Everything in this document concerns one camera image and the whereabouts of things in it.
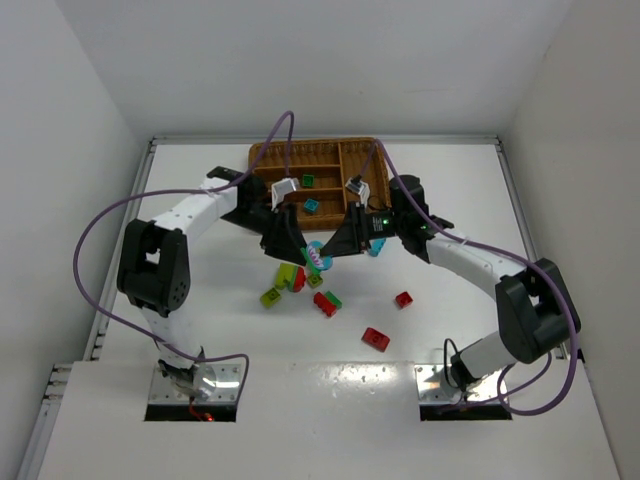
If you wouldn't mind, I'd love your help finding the small lime square lego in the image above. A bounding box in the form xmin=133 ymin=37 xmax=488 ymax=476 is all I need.
xmin=306 ymin=273 xmax=323 ymax=289

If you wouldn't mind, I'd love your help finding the brown wicker divided basket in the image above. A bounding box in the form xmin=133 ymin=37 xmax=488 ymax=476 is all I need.
xmin=253 ymin=137 xmax=391 ymax=231

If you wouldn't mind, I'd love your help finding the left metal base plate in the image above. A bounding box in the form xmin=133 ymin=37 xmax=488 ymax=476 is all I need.
xmin=148 ymin=363 xmax=242 ymax=406

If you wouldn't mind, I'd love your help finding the green two-stud lego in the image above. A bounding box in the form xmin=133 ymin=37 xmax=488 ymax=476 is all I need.
xmin=301 ymin=240 xmax=333 ymax=273

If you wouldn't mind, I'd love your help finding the lime red green lego assembly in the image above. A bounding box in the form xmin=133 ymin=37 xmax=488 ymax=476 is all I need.
xmin=274 ymin=263 xmax=306 ymax=293

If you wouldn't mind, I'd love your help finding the small teal lego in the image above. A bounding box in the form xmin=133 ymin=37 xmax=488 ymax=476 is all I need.
xmin=303 ymin=198 xmax=319 ymax=214

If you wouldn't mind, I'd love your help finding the red sloped lego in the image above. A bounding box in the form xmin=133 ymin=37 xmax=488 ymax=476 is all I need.
xmin=361 ymin=327 xmax=390 ymax=352

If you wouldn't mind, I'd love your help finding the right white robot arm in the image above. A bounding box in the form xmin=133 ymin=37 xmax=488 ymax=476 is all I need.
xmin=320 ymin=175 xmax=581 ymax=391

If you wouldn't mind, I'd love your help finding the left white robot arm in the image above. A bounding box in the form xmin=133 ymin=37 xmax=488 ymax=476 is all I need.
xmin=116 ymin=167 xmax=307 ymax=396

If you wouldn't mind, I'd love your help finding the long teal lego stack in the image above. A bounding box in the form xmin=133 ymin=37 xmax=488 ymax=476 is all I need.
xmin=368 ymin=238 xmax=386 ymax=257

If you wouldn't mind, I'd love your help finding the red green lego pair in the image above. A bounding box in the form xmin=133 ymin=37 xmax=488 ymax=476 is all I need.
xmin=313 ymin=290 xmax=342 ymax=318

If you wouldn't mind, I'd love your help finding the lime sloped lego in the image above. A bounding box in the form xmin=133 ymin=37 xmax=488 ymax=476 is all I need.
xmin=260 ymin=287 xmax=282 ymax=309

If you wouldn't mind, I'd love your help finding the dark green square lego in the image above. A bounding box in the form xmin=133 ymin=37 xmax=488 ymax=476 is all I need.
xmin=302 ymin=174 xmax=315 ymax=188

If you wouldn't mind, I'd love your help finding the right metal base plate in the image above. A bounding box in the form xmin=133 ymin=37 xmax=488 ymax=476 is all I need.
xmin=414 ymin=364 xmax=499 ymax=407

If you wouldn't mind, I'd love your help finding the metal base plate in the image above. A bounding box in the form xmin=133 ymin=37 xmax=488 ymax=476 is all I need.
xmin=414 ymin=364 xmax=499 ymax=407
xmin=148 ymin=363 xmax=242 ymax=406

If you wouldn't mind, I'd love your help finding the small red square lego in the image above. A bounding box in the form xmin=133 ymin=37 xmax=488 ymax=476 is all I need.
xmin=395 ymin=291 xmax=413 ymax=309

